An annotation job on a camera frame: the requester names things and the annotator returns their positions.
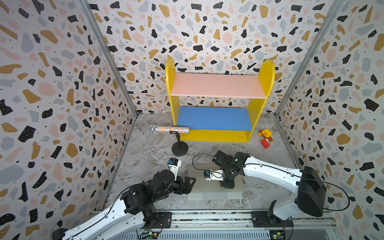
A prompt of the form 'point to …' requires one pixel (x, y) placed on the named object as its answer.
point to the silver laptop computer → (205, 190)
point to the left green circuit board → (149, 235)
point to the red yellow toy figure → (267, 134)
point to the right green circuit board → (277, 235)
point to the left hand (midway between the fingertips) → (191, 180)
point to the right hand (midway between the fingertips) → (221, 182)
